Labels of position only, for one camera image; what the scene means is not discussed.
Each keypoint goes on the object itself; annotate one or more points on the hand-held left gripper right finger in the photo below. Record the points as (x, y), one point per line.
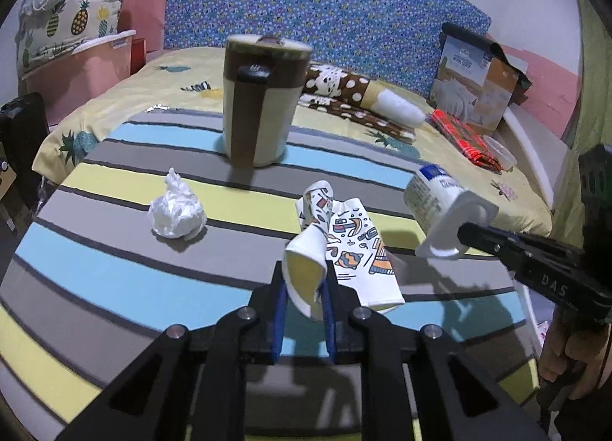
(330, 326)

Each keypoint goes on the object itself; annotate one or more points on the green cloth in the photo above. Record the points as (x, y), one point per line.
(593, 77)

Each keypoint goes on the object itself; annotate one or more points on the patterned paper cup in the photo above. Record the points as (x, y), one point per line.
(306, 264)
(363, 249)

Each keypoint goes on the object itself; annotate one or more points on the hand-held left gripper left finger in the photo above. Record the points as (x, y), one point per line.
(279, 321)

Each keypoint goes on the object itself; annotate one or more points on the crumpled white tissue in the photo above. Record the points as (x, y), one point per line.
(174, 216)

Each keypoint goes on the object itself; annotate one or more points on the pink storage box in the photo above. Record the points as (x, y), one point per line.
(81, 82)

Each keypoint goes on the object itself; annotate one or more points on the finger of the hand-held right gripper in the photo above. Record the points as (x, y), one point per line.
(487, 242)

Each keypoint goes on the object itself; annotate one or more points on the flattened patterned paper cup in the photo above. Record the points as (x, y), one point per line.
(363, 249)

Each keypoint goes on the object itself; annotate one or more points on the white bed frame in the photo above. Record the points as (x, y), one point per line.
(530, 144)

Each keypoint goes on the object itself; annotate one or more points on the brown and cream bin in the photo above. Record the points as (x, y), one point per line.
(258, 111)

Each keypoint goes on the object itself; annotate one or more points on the black case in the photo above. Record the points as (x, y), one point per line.
(21, 135)

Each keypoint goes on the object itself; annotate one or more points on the red plaid cloth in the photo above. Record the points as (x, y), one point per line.
(459, 135)

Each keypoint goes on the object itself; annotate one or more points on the folded brown polka dot blanket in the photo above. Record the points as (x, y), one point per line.
(363, 120)

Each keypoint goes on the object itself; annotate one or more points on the pineapple print quilt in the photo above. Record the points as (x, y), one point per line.
(71, 15)

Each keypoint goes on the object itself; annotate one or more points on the clear plastic container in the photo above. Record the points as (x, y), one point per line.
(502, 154)

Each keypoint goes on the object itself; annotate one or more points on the blue floral headboard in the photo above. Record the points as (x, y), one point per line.
(334, 1)

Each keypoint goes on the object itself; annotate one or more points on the brown polka dot bolster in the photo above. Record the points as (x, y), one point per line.
(344, 87)

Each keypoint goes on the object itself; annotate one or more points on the cardboard packaging box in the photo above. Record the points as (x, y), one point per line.
(459, 87)

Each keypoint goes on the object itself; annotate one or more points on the yellow pineapple bedsheet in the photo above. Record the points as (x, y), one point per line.
(158, 82)

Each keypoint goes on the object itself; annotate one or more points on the striped tablecloth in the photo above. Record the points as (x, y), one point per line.
(95, 249)

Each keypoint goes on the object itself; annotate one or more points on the person's right hand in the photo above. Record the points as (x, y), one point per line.
(559, 350)

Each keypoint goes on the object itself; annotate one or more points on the white plastic bottle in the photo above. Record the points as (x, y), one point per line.
(435, 202)

